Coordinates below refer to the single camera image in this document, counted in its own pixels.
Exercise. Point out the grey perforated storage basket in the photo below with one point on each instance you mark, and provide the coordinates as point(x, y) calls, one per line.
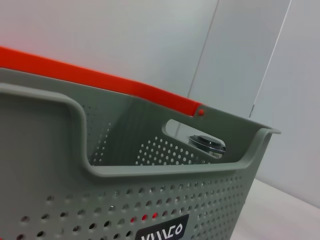
point(175, 180)

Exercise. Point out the dark red curved brick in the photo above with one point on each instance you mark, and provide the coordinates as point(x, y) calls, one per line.
point(144, 217)

